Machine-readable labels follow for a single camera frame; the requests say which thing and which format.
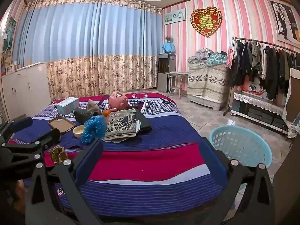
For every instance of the brown phone case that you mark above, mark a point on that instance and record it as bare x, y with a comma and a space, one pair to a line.
58, 123

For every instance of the dark grey padded case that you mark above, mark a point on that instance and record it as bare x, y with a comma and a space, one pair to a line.
144, 121

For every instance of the cream round plastic bowl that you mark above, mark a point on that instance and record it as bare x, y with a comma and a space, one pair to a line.
78, 131

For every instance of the small glass top table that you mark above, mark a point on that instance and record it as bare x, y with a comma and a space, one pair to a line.
178, 73

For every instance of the brown wrapper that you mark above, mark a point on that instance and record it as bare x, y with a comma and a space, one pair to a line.
58, 154

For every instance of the dark ribbed cloth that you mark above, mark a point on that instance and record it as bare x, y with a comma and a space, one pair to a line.
83, 114

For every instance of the red heart wall decoration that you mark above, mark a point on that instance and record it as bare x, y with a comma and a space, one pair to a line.
206, 22

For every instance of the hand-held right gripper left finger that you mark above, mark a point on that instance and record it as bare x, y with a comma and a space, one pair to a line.
90, 159

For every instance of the grey water dispenser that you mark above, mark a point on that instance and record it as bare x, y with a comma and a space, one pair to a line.
164, 75

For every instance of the white lace cloth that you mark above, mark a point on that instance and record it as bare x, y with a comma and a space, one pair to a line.
257, 102

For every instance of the window scene wall poster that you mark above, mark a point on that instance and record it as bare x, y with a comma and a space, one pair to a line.
284, 18

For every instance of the green wall poster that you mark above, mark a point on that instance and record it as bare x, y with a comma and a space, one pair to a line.
10, 35

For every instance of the framed photo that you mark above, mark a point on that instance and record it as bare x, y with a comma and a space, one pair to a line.
254, 89

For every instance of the small dried plant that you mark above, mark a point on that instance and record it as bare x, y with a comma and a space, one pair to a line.
168, 39

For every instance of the grey cloth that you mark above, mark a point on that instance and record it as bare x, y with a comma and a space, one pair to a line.
93, 106

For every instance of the blue plastic bag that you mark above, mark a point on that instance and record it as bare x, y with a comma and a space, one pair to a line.
93, 127

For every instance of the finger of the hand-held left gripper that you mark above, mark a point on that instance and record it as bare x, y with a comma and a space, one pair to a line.
48, 136
22, 123

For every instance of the blue covered water bottle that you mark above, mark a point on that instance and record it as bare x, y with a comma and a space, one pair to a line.
168, 47

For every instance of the low black cabinet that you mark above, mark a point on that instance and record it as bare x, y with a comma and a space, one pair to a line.
257, 118

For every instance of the metal clothes rack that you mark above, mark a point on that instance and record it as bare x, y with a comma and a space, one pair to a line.
226, 112

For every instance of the patterned cloth covered appliance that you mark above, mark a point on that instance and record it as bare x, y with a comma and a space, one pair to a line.
206, 82

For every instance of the row of hanging clothes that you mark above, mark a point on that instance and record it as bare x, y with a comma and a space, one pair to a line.
271, 70

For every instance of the grey clothes pile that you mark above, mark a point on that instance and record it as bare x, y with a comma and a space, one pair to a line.
202, 52

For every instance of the pink hanging bag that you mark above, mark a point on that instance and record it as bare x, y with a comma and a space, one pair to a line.
230, 56

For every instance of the brown board with white frame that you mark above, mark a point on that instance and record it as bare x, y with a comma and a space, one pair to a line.
293, 98

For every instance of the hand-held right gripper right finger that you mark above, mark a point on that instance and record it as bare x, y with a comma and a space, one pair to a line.
212, 161

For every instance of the white cabinet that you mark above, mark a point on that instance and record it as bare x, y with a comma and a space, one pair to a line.
23, 86

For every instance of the light blue plastic basket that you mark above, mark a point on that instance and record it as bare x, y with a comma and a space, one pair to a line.
246, 145

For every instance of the small picture frame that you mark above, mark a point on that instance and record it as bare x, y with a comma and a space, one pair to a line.
11, 67

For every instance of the dark wooden furniture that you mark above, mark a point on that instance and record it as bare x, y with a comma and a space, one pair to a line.
288, 180

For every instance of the printed paper packaging bag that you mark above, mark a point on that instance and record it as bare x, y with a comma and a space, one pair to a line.
119, 126

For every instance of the wall clock picture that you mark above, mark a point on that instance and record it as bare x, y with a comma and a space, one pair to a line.
174, 16

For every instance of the orange fruit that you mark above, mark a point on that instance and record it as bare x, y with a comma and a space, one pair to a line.
106, 113

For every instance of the teal patterned cloth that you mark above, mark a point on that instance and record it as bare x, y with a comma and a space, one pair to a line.
216, 58

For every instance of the teal tissue box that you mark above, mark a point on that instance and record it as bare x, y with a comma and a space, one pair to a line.
68, 105

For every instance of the bed with striped cover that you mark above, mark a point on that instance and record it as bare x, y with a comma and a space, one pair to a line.
152, 143

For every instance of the blue fringed cloth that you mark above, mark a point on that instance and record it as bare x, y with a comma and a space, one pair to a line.
295, 124

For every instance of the blue and floral curtain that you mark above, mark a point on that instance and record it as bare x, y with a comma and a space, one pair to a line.
82, 39

